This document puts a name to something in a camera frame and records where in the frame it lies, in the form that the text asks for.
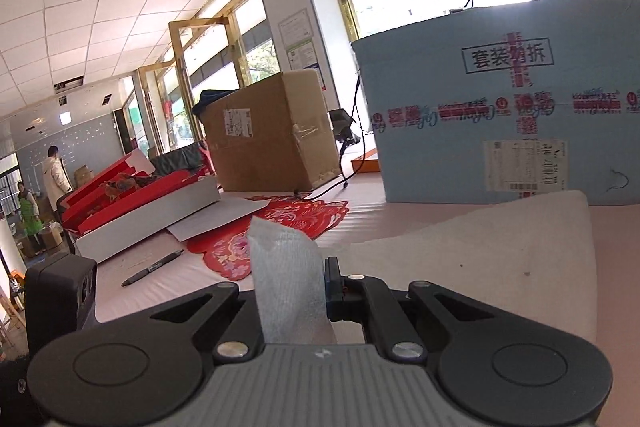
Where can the tall brown cardboard box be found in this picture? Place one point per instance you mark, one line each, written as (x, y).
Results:
(270, 142)

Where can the large blue cardboard box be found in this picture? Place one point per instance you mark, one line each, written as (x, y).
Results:
(450, 157)

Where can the black marker pen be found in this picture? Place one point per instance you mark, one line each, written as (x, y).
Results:
(150, 268)

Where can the orange flat box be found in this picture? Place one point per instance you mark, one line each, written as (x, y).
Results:
(367, 163)

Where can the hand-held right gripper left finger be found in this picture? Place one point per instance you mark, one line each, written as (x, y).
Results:
(247, 312)

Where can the wall poster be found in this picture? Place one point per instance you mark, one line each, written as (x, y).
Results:
(297, 39)

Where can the white paper sheet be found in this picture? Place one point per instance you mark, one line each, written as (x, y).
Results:
(220, 217)

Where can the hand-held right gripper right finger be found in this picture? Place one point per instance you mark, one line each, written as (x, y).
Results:
(334, 289)

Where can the red paper cutting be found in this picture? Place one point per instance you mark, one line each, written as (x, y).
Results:
(295, 217)

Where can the white non-woven shopping bag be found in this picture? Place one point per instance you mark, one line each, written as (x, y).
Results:
(475, 257)

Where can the white shallow box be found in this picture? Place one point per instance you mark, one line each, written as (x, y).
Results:
(150, 222)

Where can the dark blue cloth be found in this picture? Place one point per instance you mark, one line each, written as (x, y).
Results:
(212, 102)

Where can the black desk device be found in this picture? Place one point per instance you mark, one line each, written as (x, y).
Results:
(344, 127)

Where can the wooden door frame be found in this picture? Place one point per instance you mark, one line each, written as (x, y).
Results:
(200, 72)

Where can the red box insert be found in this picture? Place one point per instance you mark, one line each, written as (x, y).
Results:
(100, 202)

